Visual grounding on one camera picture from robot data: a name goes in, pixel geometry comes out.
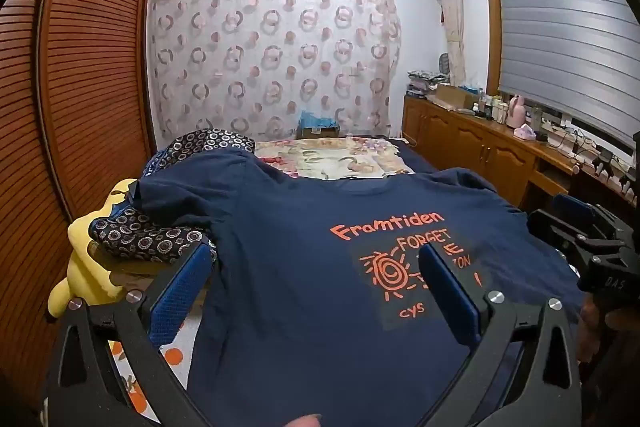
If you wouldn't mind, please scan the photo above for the blue bag on box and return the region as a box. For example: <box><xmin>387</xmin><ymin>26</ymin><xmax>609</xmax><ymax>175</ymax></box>
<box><xmin>297</xmin><ymin>111</ymin><xmax>341</xmax><ymax>140</ymax></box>

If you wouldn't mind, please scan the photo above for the wooden louvered wardrobe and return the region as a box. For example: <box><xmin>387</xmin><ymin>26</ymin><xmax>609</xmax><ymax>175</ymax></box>
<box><xmin>0</xmin><ymin>0</ymin><xmax>161</xmax><ymax>388</ymax></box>

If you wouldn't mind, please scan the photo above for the navy printed t-shirt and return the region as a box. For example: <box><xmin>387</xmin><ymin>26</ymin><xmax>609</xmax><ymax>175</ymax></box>
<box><xmin>135</xmin><ymin>149</ymin><xmax>586</xmax><ymax>427</ymax></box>

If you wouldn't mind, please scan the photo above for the power strip with cables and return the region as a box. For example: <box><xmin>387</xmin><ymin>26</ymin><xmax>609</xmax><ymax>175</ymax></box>
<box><xmin>542</xmin><ymin>119</ymin><xmax>601</xmax><ymax>155</ymax></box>

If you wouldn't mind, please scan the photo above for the white orange-print bedsheet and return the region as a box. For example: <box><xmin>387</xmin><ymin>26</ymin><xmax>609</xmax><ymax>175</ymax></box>
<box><xmin>107</xmin><ymin>297</ymin><xmax>201</xmax><ymax>427</ymax></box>

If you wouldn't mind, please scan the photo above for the yellow plush toy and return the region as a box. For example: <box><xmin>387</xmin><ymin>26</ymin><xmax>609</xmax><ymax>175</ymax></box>
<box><xmin>47</xmin><ymin>179</ymin><xmax>141</xmax><ymax>323</ymax></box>

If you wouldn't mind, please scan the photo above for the navy blanket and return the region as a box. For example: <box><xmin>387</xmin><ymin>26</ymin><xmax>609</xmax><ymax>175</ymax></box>
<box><xmin>390</xmin><ymin>138</ymin><xmax>441</xmax><ymax>175</ymax></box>

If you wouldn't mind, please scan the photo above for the open cardboard box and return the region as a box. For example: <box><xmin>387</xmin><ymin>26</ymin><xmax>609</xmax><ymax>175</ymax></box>
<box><xmin>435</xmin><ymin>84</ymin><xmax>481</xmax><ymax>110</ymax></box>

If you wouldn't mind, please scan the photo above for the cluster of small bottles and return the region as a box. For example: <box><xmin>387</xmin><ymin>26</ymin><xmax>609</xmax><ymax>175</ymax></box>
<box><xmin>480</xmin><ymin>89</ymin><xmax>508</xmax><ymax>120</ymax></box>

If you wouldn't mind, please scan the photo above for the wooden sideboard cabinet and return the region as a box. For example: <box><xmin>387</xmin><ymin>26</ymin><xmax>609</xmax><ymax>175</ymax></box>
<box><xmin>402</xmin><ymin>94</ymin><xmax>640</xmax><ymax>218</ymax></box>

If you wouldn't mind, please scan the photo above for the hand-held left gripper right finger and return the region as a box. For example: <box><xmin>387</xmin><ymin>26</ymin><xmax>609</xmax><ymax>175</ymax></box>
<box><xmin>417</xmin><ymin>242</ymin><xmax>583</xmax><ymax>427</ymax></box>

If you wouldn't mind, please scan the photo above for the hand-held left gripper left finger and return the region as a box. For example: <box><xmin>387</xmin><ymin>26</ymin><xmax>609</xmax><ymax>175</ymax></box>
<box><xmin>47</xmin><ymin>242</ymin><xmax>218</xmax><ymax>427</ymax></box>

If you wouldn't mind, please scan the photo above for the pink bottle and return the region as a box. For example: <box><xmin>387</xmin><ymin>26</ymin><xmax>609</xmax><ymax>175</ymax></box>
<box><xmin>506</xmin><ymin>94</ymin><xmax>527</xmax><ymax>128</ymax></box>

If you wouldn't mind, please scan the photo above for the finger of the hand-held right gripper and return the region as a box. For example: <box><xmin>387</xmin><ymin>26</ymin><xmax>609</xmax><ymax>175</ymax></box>
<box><xmin>528</xmin><ymin>208</ymin><xmax>601</xmax><ymax>255</ymax></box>
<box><xmin>552</xmin><ymin>194</ymin><xmax>596</xmax><ymax>220</ymax></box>

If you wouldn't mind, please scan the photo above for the dark circle-patterned garment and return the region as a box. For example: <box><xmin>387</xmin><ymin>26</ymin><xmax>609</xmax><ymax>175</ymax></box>
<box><xmin>90</xmin><ymin>129</ymin><xmax>256</xmax><ymax>265</ymax></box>

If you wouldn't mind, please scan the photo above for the stack of folded cloths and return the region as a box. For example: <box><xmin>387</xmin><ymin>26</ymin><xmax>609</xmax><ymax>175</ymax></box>
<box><xmin>406</xmin><ymin>69</ymin><xmax>451</xmax><ymax>100</ymax></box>

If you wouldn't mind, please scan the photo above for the sheer circle-patterned curtain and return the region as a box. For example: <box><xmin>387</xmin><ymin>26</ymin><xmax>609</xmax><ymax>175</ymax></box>
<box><xmin>148</xmin><ymin>0</ymin><xmax>403</xmax><ymax>142</ymax></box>

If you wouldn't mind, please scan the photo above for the floral quilt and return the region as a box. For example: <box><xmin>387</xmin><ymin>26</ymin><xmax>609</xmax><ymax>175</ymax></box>
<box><xmin>255</xmin><ymin>137</ymin><xmax>416</xmax><ymax>180</ymax></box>

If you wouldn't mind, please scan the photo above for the beige drawn curtain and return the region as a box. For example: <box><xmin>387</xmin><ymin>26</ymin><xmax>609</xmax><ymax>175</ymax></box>
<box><xmin>431</xmin><ymin>0</ymin><xmax>468</xmax><ymax>85</ymax></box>

